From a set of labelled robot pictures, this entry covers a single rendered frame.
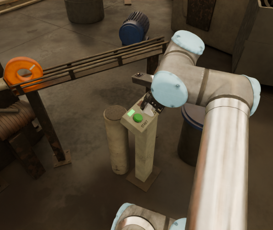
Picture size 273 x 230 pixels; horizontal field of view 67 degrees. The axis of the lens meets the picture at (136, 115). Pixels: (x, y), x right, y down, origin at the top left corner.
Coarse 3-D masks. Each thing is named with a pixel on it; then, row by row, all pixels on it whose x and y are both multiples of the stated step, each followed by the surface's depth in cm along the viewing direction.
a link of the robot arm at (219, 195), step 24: (216, 72) 46; (216, 96) 43; (240, 96) 42; (216, 120) 39; (240, 120) 39; (216, 144) 36; (240, 144) 36; (216, 168) 33; (240, 168) 33; (192, 192) 34; (216, 192) 30; (240, 192) 31; (192, 216) 30; (216, 216) 28; (240, 216) 29
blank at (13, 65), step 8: (8, 64) 89; (16, 64) 90; (24, 64) 91; (32, 64) 92; (8, 72) 91; (16, 72) 92; (32, 72) 94; (40, 72) 96; (8, 80) 94; (16, 80) 95; (24, 80) 96; (40, 80) 98; (24, 88) 99
